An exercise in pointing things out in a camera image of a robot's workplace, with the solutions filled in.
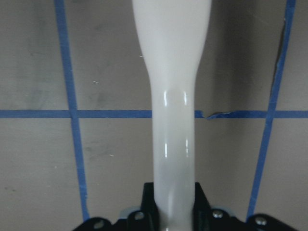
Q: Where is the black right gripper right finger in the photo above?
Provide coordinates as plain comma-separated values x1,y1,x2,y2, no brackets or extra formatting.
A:
193,182,211,231

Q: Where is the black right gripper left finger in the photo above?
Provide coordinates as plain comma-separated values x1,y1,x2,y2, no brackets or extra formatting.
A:
142,182,166,231

